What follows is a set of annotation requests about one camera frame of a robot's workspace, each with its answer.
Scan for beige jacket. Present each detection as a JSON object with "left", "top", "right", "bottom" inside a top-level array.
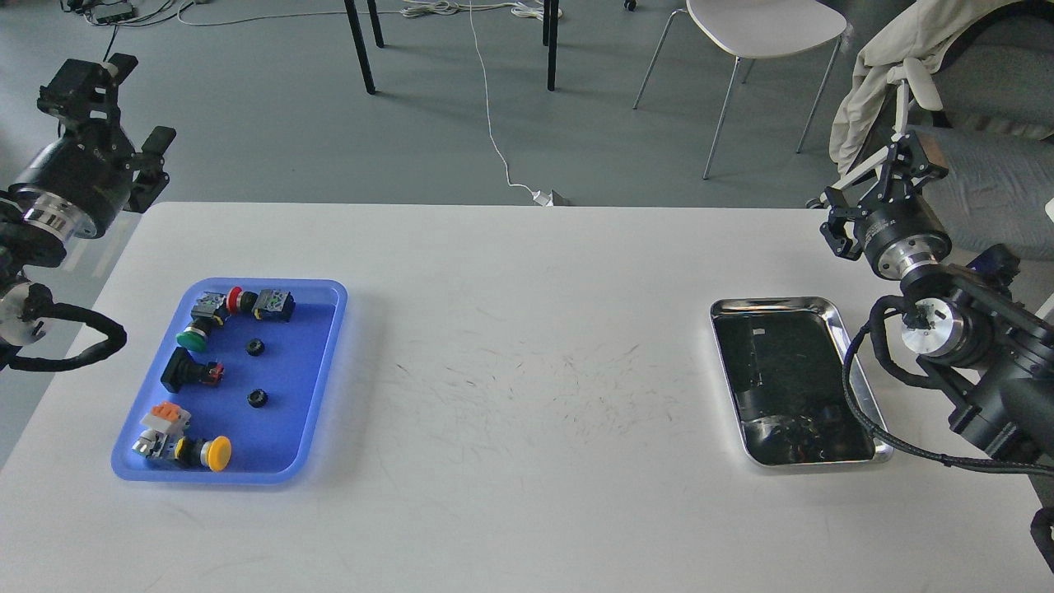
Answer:
[{"left": 828, "top": 1, "right": 1010, "bottom": 175}]

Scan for black switch contact block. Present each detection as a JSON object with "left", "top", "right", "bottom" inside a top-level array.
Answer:
[{"left": 250, "top": 289, "right": 295, "bottom": 323}]

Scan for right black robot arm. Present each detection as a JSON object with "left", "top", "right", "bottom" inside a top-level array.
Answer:
[{"left": 820, "top": 133, "right": 1053, "bottom": 478}]

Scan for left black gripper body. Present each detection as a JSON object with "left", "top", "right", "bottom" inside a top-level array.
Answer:
[{"left": 9, "top": 136, "right": 135, "bottom": 240}]

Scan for white power adapter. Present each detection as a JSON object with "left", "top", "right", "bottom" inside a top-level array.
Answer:
[{"left": 532, "top": 190, "right": 570, "bottom": 207}]

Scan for black table legs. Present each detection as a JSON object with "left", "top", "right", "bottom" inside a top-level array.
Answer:
[{"left": 343, "top": 0, "right": 560, "bottom": 96}]

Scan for white floor cable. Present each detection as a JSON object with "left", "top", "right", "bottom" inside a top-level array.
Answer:
[{"left": 177, "top": 0, "right": 564, "bottom": 198}]

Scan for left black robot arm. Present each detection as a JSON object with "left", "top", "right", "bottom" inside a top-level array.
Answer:
[{"left": 1, "top": 54, "right": 176, "bottom": 372}]

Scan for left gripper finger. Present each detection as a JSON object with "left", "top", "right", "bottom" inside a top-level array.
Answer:
[
  {"left": 124, "top": 125, "right": 177, "bottom": 213},
  {"left": 36, "top": 54, "right": 138, "bottom": 150}
]

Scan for blue plastic tray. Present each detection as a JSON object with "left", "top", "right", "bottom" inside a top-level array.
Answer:
[{"left": 110, "top": 278, "right": 347, "bottom": 485}]

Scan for orange grey contact block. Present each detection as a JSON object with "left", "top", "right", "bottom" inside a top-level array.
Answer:
[{"left": 142, "top": 401, "right": 192, "bottom": 437}]

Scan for steel metal tray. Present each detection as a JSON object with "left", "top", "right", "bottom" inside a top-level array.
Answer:
[{"left": 709, "top": 296, "right": 893, "bottom": 473}]

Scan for white chair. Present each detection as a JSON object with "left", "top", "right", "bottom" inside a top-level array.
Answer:
[{"left": 632, "top": 1, "right": 848, "bottom": 180}]

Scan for green push button switch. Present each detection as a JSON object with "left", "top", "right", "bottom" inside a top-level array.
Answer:
[{"left": 175, "top": 292, "right": 230, "bottom": 353}]

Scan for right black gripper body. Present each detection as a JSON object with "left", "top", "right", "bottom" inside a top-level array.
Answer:
[{"left": 856, "top": 198, "right": 953, "bottom": 280}]

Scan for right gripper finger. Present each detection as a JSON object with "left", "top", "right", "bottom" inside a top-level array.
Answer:
[
  {"left": 820, "top": 185, "right": 865, "bottom": 260},
  {"left": 873, "top": 131, "right": 949, "bottom": 207}
]

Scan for black floor cable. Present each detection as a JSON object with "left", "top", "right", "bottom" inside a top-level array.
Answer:
[{"left": 62, "top": 0, "right": 178, "bottom": 63}]

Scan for yellow mushroom push button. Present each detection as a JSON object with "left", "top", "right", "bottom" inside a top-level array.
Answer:
[{"left": 132, "top": 434, "right": 232, "bottom": 473}]

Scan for red emergency stop button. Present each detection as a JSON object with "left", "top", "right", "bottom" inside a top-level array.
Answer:
[{"left": 225, "top": 286, "right": 259, "bottom": 315}]

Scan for black selector switch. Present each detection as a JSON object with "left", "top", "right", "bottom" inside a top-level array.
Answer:
[{"left": 161, "top": 347, "right": 225, "bottom": 394}]

